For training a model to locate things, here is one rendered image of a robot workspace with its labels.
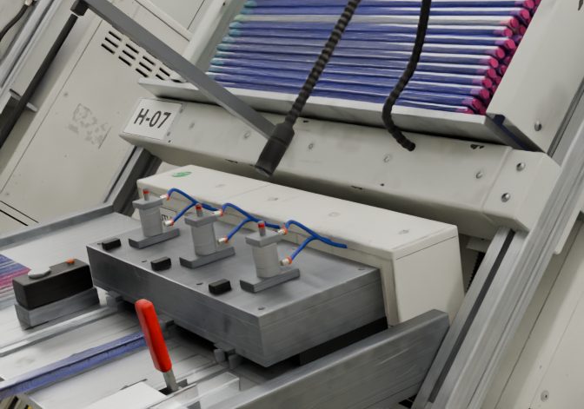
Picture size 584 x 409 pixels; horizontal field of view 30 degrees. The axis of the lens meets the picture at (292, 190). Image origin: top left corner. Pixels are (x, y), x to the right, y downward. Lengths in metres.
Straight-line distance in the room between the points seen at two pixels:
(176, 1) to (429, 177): 3.41
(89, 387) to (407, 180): 0.36
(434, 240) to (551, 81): 0.18
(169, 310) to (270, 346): 0.16
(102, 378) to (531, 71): 0.47
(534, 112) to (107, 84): 1.49
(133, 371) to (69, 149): 1.39
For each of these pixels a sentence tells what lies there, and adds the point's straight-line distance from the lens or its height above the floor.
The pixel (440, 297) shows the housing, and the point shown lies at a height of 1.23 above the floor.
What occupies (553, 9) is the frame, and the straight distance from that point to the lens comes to 1.03.
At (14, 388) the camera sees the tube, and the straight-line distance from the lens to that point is 1.01.
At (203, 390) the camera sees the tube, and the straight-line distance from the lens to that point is 0.74.
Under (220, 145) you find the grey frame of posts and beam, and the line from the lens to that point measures 1.36.
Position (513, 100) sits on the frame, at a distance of 0.99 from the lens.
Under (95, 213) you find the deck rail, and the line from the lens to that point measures 1.54.
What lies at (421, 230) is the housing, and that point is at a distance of 1.01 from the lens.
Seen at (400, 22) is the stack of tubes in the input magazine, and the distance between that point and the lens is 1.19.
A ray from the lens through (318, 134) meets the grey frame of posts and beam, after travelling 1.22.
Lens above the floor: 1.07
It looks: 11 degrees up
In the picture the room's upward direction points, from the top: 28 degrees clockwise
